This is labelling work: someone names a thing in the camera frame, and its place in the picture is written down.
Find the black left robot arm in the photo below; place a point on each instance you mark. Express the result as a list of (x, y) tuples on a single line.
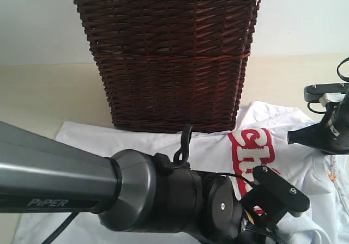
[(130, 191)]

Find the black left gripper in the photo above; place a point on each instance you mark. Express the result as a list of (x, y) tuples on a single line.
[(252, 230)]

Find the dark brown wicker basket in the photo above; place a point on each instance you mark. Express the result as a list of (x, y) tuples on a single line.
[(165, 63)]

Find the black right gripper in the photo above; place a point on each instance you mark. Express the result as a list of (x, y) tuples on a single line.
[(332, 132)]

